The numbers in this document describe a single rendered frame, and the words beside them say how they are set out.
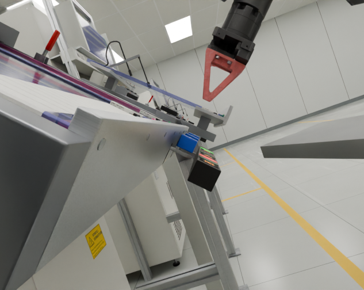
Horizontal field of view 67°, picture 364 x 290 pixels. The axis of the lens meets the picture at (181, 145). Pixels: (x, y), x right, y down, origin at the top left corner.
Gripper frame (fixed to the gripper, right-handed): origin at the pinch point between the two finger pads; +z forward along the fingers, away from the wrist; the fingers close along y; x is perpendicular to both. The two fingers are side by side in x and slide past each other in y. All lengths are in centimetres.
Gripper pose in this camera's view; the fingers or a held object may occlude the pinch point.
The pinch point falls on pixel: (208, 95)
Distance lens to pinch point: 47.0
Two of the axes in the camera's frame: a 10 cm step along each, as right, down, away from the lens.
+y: -0.9, 0.7, -9.9
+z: -4.2, 9.0, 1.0
